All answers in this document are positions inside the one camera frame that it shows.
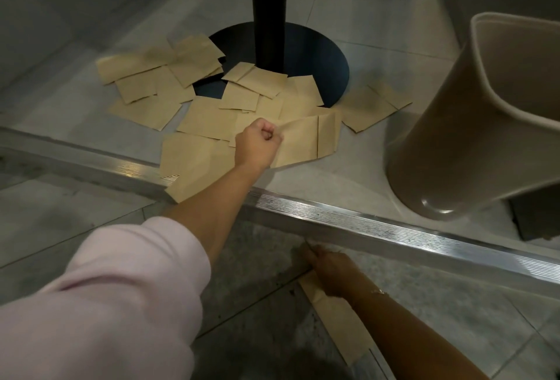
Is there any person's left hand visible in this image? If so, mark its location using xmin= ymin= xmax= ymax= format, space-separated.
xmin=234 ymin=118 xmax=284 ymax=171

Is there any person's right hand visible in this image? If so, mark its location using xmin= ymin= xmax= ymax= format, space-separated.
xmin=303 ymin=243 xmax=365 ymax=300

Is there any brown paper envelope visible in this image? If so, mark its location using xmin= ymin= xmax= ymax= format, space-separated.
xmin=298 ymin=270 xmax=378 ymax=367
xmin=270 ymin=114 xmax=342 ymax=169

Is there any person's right forearm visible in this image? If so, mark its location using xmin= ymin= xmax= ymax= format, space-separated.
xmin=349 ymin=280 xmax=490 ymax=380

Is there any person's left forearm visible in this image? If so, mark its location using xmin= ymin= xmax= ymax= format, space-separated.
xmin=164 ymin=161 xmax=260 ymax=267

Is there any pile of brown paper bags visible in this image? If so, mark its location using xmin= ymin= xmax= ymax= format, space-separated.
xmin=95 ymin=35 xmax=414 ymax=203

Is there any ribbed metal step edging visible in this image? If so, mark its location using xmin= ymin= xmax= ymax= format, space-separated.
xmin=0 ymin=127 xmax=560 ymax=290

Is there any black round table base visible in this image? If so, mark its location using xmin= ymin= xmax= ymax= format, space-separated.
xmin=192 ymin=22 xmax=351 ymax=109

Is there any black table pole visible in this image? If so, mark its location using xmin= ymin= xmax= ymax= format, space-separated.
xmin=250 ymin=0 xmax=289 ymax=73

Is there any beige plastic waste bin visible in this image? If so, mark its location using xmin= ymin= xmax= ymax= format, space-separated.
xmin=384 ymin=12 xmax=560 ymax=222

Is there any pink long sleeve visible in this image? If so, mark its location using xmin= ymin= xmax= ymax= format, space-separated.
xmin=0 ymin=216 xmax=212 ymax=380

